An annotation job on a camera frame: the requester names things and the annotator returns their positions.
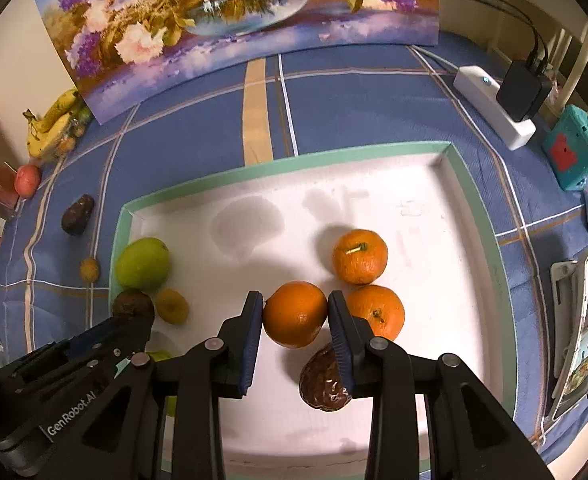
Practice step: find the green apple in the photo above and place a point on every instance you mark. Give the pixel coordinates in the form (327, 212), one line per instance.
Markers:
(162, 356)
(142, 263)

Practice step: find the red peaches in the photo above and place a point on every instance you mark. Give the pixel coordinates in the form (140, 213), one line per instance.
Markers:
(27, 180)

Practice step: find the floral painting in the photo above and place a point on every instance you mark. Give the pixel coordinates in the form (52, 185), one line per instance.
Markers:
(173, 10)

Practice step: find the white tray with green rim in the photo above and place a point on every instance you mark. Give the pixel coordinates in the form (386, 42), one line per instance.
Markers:
(449, 270)

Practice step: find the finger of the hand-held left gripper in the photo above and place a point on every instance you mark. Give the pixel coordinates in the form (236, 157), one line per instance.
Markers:
(128, 342)
(93, 337)

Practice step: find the clear plastic fruit container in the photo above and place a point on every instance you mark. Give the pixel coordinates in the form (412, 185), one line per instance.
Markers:
(71, 142)

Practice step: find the yellow banana bunch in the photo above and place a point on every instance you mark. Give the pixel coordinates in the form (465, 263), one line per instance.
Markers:
(53, 110)

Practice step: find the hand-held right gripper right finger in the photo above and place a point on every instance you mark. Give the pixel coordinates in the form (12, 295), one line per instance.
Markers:
(341, 350)

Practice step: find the white chair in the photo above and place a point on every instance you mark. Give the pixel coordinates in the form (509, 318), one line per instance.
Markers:
(586, 45)

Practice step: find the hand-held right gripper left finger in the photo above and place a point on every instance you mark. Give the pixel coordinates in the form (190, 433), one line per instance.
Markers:
(251, 345)

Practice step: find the orange tangerine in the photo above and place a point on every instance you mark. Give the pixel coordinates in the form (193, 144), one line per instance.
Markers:
(294, 315)
(379, 310)
(360, 260)

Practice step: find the brown kiwi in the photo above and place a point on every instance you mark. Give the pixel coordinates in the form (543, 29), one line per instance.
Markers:
(89, 269)
(172, 306)

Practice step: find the blue plaid tablecloth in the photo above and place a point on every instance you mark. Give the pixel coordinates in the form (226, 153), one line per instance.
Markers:
(349, 110)

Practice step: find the dark brown avocado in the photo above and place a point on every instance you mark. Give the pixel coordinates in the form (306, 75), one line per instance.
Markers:
(77, 215)
(321, 382)
(132, 305)

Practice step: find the white power strip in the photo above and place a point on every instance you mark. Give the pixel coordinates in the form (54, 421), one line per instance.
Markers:
(474, 85)

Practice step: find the teal toy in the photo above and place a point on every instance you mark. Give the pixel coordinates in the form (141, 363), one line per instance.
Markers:
(584, 130)

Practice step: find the black power adapter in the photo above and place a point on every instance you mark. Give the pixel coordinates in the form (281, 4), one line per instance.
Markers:
(521, 92)

